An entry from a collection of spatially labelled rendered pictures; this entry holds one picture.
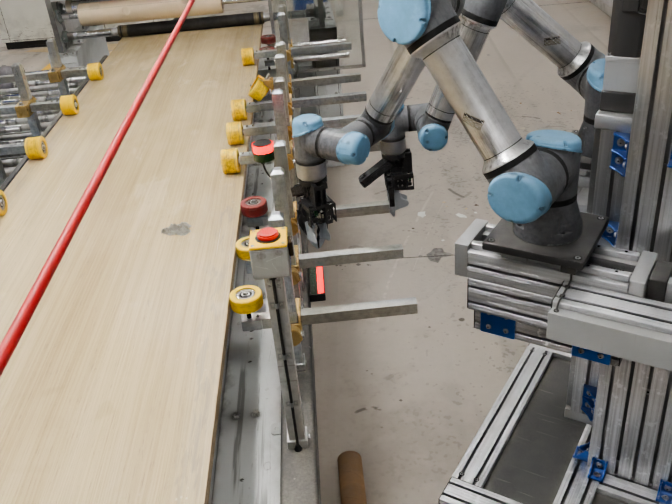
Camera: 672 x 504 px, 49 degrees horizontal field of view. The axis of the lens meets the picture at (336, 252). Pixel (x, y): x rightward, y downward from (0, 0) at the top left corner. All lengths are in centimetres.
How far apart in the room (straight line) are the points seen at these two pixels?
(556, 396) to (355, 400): 75
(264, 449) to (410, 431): 98
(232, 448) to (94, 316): 46
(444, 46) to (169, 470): 94
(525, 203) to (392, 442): 136
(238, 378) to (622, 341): 97
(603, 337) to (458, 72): 61
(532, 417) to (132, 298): 129
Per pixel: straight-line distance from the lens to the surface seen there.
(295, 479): 160
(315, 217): 183
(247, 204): 221
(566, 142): 158
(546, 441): 237
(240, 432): 184
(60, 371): 170
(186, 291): 185
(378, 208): 223
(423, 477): 252
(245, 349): 208
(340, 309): 181
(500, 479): 225
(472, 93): 147
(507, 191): 147
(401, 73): 169
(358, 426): 270
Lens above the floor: 187
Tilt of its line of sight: 30 degrees down
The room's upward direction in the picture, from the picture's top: 5 degrees counter-clockwise
